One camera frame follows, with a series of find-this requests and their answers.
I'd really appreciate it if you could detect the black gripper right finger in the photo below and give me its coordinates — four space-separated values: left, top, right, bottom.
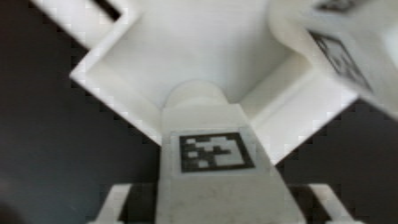
290 184 365 224

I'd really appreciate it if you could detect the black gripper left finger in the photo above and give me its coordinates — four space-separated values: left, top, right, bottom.
88 183 157 224

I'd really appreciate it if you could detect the white tagged leg block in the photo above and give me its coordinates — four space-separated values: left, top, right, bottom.
269 0 398 120
155 81 306 224

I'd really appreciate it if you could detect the white chair seat block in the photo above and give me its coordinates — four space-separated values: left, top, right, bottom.
31 0 358 162

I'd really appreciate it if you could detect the white tagged leg block front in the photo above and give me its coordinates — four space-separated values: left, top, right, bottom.
269 0 398 120

